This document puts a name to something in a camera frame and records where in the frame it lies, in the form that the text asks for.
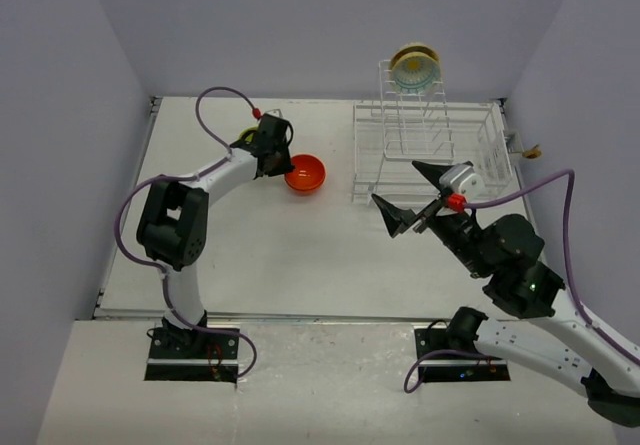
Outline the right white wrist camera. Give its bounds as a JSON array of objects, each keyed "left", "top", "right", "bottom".
[{"left": 438, "top": 162, "right": 486, "bottom": 213}]

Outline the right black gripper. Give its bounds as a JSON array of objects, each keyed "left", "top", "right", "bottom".
[{"left": 370, "top": 160, "right": 491, "bottom": 277}]

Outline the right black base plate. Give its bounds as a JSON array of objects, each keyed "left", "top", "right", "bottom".
[{"left": 414, "top": 321, "right": 511, "bottom": 383}]

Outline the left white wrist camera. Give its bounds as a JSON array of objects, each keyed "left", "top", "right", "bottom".
[{"left": 265, "top": 108, "right": 283, "bottom": 119}]

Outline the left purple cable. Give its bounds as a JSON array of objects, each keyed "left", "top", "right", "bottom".
[{"left": 112, "top": 86, "right": 264, "bottom": 379}]

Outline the orange bowl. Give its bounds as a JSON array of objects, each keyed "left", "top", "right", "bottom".
[
  {"left": 285, "top": 154, "right": 326, "bottom": 190},
  {"left": 284, "top": 161, "right": 326, "bottom": 195}
]

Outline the tan rear bowl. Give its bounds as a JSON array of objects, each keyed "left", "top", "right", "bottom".
[{"left": 390, "top": 42, "right": 440, "bottom": 67}]

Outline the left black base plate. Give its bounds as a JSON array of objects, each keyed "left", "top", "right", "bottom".
[{"left": 144, "top": 323, "right": 239, "bottom": 384}]

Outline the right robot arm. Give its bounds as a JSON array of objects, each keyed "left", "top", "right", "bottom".
[{"left": 371, "top": 161, "right": 639, "bottom": 428}]

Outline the white wire dish rack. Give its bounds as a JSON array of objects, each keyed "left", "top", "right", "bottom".
[{"left": 351, "top": 60, "right": 513, "bottom": 206}]

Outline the small brown object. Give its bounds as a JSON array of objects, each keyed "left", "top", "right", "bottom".
[{"left": 520, "top": 144, "right": 542, "bottom": 160}]

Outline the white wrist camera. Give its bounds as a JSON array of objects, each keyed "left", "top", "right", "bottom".
[
  {"left": 438, "top": 162, "right": 486, "bottom": 213},
  {"left": 265, "top": 108, "right": 283, "bottom": 119}
]

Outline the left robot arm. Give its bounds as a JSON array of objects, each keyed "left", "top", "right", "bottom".
[{"left": 136, "top": 114, "right": 294, "bottom": 358}]

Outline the aluminium table edge rail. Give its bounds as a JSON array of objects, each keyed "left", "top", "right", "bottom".
[{"left": 92, "top": 96, "right": 163, "bottom": 319}]

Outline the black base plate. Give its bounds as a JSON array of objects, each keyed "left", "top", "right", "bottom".
[
  {"left": 144, "top": 323, "right": 239, "bottom": 384},
  {"left": 414, "top": 321, "right": 511, "bottom": 383}
]

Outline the patterned white bowl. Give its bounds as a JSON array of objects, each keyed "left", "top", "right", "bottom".
[{"left": 390, "top": 54, "right": 441, "bottom": 94}]

